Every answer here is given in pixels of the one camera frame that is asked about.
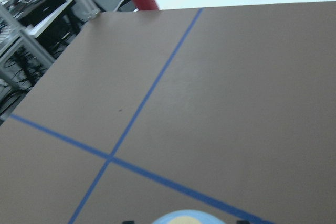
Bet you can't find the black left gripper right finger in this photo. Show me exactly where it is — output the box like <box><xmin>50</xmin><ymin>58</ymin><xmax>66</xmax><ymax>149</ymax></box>
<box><xmin>236</xmin><ymin>220</ymin><xmax>250</xmax><ymax>224</ymax></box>

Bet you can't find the light blue call bell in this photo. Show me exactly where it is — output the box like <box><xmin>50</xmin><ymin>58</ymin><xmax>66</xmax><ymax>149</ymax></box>
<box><xmin>153</xmin><ymin>209</ymin><xmax>225</xmax><ymax>224</ymax></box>

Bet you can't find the aluminium frame rack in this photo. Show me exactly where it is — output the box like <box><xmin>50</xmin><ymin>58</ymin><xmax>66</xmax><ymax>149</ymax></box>
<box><xmin>1</xmin><ymin>0</ymin><xmax>100</xmax><ymax>69</ymax></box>

